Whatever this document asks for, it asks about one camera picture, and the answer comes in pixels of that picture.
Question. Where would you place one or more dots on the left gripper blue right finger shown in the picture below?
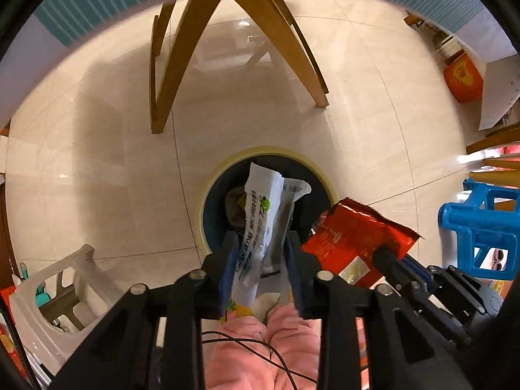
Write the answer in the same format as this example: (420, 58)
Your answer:
(302, 268)

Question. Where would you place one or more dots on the blue plastic stool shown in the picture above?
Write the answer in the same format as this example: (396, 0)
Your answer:
(488, 219)

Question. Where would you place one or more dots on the pink trouser legs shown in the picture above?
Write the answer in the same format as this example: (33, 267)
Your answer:
(283, 353)

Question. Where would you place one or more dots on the red foil snack bag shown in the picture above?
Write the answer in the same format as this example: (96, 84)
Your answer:
(346, 237)

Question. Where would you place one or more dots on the brown pulp cup tray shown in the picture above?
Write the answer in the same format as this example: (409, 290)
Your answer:
(235, 203)

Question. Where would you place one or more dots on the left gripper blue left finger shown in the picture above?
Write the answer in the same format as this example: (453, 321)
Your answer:
(218, 283)

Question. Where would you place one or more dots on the grey plastic stool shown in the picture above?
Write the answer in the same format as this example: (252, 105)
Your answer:
(53, 331)

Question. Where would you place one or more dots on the red plastic bucket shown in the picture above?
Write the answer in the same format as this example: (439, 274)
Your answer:
(463, 79)

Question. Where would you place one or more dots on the white printed plastic wrapper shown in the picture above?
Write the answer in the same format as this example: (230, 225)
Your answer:
(269, 209)

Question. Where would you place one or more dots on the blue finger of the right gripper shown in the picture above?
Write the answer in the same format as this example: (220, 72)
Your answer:
(417, 271)
(395, 272)

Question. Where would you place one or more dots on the round yellow trash bin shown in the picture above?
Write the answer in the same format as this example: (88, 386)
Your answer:
(234, 172)

